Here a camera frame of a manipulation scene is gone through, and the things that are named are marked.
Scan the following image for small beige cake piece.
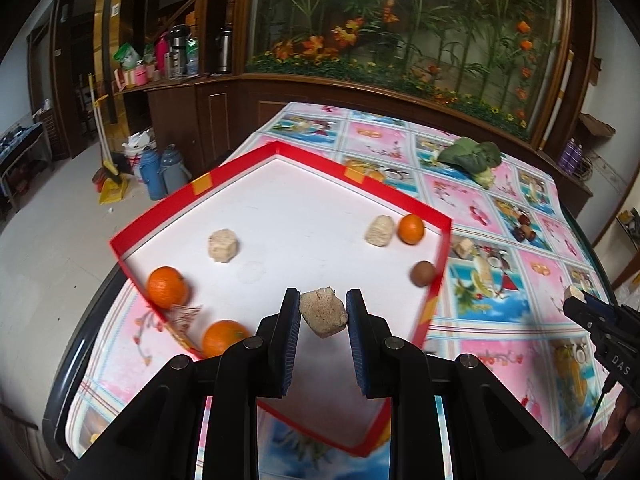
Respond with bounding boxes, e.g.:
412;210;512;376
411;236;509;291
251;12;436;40
564;285;586;304

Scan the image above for grey-brown round cake piece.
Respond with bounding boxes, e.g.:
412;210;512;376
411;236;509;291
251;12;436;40
299;287;348;338

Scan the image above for person's right hand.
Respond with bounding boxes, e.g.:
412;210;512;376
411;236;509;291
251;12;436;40
602;389;639;460

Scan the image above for brown round fruit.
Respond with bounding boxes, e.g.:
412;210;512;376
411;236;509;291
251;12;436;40
409;260;437;287

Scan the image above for red shallow cardboard box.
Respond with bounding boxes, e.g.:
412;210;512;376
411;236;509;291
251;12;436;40
108;140;455;458

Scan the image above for beige cake chunk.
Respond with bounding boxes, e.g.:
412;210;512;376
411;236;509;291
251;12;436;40
207;229;239;263

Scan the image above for colourful fruit print tablecloth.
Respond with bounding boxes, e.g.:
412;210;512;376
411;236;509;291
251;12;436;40
58;102;611;467

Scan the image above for orange tangerine at edge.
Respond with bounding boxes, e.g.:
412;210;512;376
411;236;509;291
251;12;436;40
146;266;191;310

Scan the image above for beige cake cube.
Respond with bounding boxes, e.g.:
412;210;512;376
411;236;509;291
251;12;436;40
364;214;395;247

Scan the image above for purple bottles on shelf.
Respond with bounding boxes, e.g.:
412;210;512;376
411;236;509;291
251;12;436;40
558;138;582;174

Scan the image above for grey-blue thermos jug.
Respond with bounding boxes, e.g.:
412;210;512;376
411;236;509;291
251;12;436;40
160;144;192;195

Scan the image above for blue thermos jug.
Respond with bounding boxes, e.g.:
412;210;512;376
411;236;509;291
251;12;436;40
140;146;166;200

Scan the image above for green leafy bok choy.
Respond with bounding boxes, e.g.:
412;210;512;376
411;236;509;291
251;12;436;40
437;136;502;190

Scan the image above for yellow dustpan with broom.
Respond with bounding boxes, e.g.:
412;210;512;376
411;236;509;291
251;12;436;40
88;75;128;205

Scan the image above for white bucket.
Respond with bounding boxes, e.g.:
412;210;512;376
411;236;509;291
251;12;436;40
122;127;156;182

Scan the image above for flower aquarium display cabinet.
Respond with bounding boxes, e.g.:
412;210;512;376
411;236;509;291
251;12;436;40
245;0;572;144

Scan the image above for steel thermos flask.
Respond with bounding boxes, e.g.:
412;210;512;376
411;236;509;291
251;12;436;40
217;25;232;74

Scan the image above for pink bottle on counter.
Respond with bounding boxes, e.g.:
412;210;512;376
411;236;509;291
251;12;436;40
155;34;169;78

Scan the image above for green snack bag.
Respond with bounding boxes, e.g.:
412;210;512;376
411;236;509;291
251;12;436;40
113;42;140;70

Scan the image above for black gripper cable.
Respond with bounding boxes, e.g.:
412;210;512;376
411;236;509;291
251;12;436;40
569;376;618;461

